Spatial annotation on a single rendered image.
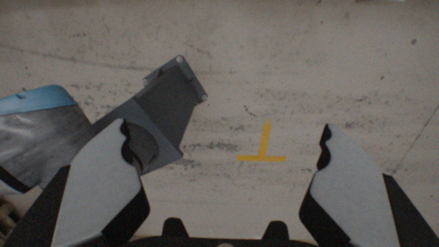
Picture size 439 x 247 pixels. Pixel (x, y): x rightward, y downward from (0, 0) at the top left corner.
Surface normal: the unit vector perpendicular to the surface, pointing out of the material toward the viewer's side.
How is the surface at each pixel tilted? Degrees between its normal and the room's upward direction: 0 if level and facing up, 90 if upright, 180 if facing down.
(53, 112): 75
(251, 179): 0
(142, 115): 0
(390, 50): 0
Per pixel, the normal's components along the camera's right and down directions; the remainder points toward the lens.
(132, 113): -0.03, 0.50
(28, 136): 0.66, -0.06
